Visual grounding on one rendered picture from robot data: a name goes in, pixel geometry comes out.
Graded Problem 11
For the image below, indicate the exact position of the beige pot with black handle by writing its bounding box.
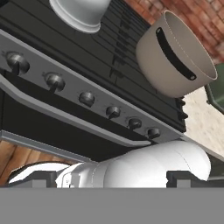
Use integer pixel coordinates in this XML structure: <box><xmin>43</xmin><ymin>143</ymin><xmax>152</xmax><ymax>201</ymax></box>
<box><xmin>135</xmin><ymin>10</ymin><xmax>219</xmax><ymax>99</ymax></box>

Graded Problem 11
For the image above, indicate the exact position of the white round kettle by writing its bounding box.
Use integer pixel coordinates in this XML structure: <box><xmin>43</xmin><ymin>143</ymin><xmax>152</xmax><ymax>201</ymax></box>
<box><xmin>48</xmin><ymin>0</ymin><xmax>113</xmax><ymax>34</ymax></box>

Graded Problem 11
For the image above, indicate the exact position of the black and grey stove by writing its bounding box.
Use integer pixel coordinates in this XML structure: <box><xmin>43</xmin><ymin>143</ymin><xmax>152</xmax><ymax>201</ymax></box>
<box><xmin>0</xmin><ymin>0</ymin><xmax>190</xmax><ymax>163</ymax></box>

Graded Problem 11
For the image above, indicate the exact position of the dark green container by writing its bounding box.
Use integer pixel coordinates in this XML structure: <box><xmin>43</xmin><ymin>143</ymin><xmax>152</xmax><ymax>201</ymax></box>
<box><xmin>204</xmin><ymin>73</ymin><xmax>224</xmax><ymax>116</ymax></box>

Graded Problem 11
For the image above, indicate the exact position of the dark round stove knob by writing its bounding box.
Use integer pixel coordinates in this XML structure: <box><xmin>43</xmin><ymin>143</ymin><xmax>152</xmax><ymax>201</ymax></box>
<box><xmin>146</xmin><ymin>127</ymin><xmax>162</xmax><ymax>140</ymax></box>
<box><xmin>45</xmin><ymin>72</ymin><xmax>67</xmax><ymax>94</ymax></box>
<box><xmin>5</xmin><ymin>51</ymin><xmax>31</xmax><ymax>76</ymax></box>
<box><xmin>78</xmin><ymin>90</ymin><xmax>96</xmax><ymax>108</ymax></box>
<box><xmin>105</xmin><ymin>105</ymin><xmax>122</xmax><ymax>120</ymax></box>
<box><xmin>127</xmin><ymin>116</ymin><xmax>143</xmax><ymax>130</ymax></box>

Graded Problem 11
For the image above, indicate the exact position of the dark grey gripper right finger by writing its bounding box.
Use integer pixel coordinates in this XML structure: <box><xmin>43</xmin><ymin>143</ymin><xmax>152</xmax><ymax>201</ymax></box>
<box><xmin>166</xmin><ymin>170</ymin><xmax>217</xmax><ymax>189</ymax></box>

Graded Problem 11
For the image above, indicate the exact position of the black oven door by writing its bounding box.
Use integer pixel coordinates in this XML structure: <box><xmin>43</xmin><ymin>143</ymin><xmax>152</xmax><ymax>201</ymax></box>
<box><xmin>0</xmin><ymin>87</ymin><xmax>152</xmax><ymax>163</ymax></box>

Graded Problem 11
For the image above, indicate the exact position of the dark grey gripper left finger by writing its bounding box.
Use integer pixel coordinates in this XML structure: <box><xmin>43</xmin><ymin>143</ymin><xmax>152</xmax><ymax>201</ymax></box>
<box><xmin>8</xmin><ymin>170</ymin><xmax>57</xmax><ymax>189</ymax></box>

